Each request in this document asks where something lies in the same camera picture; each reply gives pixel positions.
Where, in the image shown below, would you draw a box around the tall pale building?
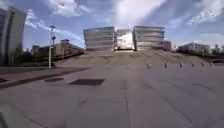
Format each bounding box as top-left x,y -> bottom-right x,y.
0,6 -> 28,66

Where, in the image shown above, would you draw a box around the dry grass slope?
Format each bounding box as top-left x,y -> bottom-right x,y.
61,49 -> 214,67

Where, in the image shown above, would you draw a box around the low distant building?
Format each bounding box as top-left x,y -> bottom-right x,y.
178,42 -> 212,54

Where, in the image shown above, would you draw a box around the dark raised kerb strip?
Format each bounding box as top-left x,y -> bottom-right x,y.
0,67 -> 90,90

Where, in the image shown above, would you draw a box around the dark bushes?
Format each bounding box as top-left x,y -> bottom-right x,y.
12,46 -> 51,66

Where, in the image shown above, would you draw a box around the large glass office building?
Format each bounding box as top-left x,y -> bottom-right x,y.
82,25 -> 177,52

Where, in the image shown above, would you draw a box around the low brown building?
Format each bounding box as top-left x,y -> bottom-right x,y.
31,38 -> 86,58

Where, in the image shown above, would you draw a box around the dark metal ground grate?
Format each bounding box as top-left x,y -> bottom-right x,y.
69,78 -> 106,87

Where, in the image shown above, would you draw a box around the grey concrete paved plaza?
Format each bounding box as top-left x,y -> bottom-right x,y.
0,64 -> 224,128

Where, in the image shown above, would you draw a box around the small dark ground grate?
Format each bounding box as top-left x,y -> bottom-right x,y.
44,77 -> 65,83

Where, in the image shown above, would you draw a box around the white lamp pole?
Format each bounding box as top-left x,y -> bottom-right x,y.
48,25 -> 56,70

